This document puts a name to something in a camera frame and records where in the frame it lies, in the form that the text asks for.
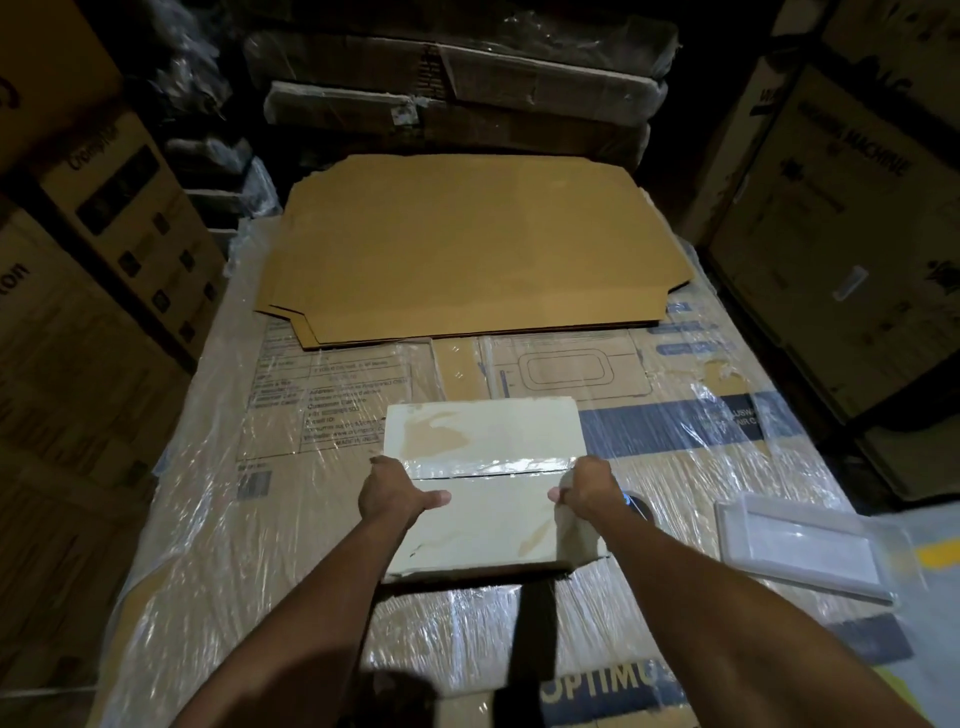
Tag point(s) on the clear plastic tray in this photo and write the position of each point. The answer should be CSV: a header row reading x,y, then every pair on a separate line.
x,y
806,551

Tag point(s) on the dark round object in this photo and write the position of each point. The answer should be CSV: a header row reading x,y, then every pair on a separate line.
x,y
639,510

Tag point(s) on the white cardboard box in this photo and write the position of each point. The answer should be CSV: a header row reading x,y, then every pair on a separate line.
x,y
487,450

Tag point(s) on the person's left forearm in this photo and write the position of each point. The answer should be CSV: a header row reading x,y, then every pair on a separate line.
x,y
300,637

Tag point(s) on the large plastic-wrapped cardboard box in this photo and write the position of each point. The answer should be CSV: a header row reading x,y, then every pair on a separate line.
x,y
300,525

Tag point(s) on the person's right forearm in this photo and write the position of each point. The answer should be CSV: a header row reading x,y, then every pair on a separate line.
x,y
720,637

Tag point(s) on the tall brown carton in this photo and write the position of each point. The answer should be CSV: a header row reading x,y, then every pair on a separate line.
x,y
739,127

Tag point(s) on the stack of wrapped flat packages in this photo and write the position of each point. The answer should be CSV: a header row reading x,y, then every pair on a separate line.
x,y
465,82

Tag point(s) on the brown carton with large lettering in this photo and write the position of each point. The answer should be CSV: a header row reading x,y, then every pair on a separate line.
x,y
75,360

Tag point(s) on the person's left thumb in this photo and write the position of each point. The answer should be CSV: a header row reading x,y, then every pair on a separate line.
x,y
433,500

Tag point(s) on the person's right thumb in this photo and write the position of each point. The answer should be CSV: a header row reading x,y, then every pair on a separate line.
x,y
562,495

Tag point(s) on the plastic-wrapped dark bundle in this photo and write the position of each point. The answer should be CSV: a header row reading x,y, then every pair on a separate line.
x,y
202,97

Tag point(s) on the plain brown carton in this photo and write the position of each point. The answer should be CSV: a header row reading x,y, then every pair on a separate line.
x,y
52,75

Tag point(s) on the person's left hand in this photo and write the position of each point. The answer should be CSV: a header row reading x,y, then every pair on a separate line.
x,y
386,499

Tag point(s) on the flat brown cardboard sheet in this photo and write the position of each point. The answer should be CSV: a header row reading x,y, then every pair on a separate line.
x,y
472,247

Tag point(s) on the large brown appliance carton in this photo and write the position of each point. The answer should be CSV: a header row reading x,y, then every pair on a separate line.
x,y
840,240

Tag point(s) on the person's right hand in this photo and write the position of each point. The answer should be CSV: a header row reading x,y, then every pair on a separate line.
x,y
596,495

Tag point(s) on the brown carton with icon prints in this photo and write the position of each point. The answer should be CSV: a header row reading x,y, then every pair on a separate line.
x,y
135,225

